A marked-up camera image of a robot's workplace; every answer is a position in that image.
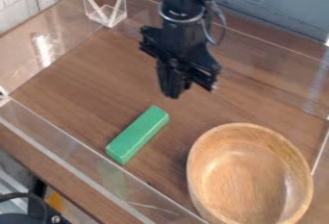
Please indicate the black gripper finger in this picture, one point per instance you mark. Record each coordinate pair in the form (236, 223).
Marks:
(204, 77)
(174, 77)

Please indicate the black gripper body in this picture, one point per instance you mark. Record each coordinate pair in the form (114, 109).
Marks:
(178, 46)

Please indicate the green rectangular block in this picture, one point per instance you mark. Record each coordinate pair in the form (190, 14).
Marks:
(138, 133)

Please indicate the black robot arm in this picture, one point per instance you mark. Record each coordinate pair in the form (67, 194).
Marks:
(188, 11)

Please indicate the brown wooden bowl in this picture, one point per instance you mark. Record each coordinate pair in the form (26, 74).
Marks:
(248, 176)

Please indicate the black device lower left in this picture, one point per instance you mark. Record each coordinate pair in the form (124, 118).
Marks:
(50, 217)

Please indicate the clear acrylic enclosure wall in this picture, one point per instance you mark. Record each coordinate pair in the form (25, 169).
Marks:
(78, 82)

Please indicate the clear acrylic corner bracket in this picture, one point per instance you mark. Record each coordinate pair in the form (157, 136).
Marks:
(108, 15)

